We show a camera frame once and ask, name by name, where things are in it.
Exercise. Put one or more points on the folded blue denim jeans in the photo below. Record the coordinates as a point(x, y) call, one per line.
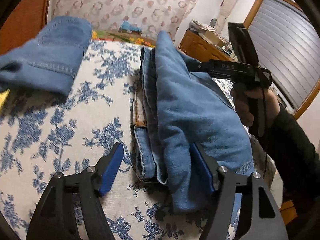
point(51, 60)

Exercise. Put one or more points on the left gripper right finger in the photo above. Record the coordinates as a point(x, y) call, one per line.
point(259, 216)

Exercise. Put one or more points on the grey roller window blind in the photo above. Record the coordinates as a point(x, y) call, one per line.
point(288, 46)

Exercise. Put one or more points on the blue white floral bedsheet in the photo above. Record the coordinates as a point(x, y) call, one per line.
point(128, 94)

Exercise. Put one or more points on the cardboard box on cabinet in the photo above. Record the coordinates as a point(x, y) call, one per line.
point(213, 39)

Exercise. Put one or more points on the blue denim jeans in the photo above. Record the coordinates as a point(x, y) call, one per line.
point(185, 119)
point(51, 60)

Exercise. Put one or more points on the stack of papers on cabinet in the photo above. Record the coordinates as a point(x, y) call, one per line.
point(198, 27)

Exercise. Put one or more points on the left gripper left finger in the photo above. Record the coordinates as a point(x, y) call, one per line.
point(54, 216)

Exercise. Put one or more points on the circle patterned sheer curtain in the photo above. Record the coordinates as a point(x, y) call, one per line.
point(151, 16)

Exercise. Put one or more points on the yellow Pikachu plush toy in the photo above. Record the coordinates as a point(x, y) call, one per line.
point(3, 97)

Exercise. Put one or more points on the colourful floral blanket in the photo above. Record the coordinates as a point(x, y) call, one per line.
point(109, 35)

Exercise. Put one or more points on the person's black sleeved forearm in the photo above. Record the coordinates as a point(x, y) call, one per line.
point(298, 165)

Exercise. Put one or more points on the person's right hand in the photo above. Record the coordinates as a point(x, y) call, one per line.
point(244, 102)

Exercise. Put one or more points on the wooden sideboard cabinet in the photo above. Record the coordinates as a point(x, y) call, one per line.
point(196, 47)

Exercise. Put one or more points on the brown box with blue cloth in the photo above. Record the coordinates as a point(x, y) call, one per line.
point(128, 28)

